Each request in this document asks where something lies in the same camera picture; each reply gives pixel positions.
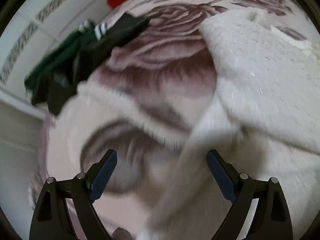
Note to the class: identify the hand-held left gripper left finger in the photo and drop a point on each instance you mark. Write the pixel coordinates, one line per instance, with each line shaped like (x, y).
(105, 171)

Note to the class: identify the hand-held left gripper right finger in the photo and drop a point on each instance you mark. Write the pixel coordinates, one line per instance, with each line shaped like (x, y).
(220, 177)

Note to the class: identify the white fluffy garment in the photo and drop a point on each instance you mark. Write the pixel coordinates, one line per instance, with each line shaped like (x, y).
(262, 80)

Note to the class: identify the white wardrobe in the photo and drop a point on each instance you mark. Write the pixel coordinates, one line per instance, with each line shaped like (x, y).
(15, 135)

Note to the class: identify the green striped pants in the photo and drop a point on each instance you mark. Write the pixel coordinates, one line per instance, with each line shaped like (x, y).
(56, 61)

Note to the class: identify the dark green striped garment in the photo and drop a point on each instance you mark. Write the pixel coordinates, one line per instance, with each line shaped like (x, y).
(97, 46)

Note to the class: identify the floral plush blanket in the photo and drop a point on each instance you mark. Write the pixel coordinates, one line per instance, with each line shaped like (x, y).
(162, 55)

